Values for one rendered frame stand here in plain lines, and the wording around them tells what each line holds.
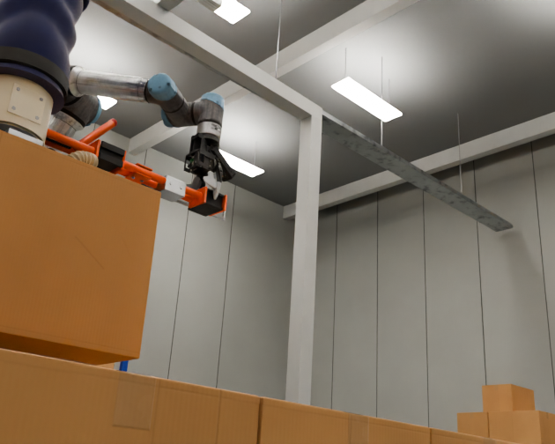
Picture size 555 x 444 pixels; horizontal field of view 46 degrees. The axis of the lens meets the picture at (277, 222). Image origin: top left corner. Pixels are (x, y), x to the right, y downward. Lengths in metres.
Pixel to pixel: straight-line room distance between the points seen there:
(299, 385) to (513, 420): 3.98
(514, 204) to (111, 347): 10.66
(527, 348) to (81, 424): 10.48
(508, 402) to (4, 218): 7.77
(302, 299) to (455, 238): 7.84
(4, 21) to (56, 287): 0.67
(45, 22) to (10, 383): 1.17
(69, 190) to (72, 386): 0.80
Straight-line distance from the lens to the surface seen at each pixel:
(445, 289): 12.00
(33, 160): 1.45
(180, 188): 1.86
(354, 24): 8.75
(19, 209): 1.41
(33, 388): 0.70
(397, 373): 12.27
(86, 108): 2.28
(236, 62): 4.71
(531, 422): 7.88
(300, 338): 4.48
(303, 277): 4.59
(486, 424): 8.13
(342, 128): 8.22
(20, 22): 1.71
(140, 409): 0.77
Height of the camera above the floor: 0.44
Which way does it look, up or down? 22 degrees up
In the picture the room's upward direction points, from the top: 4 degrees clockwise
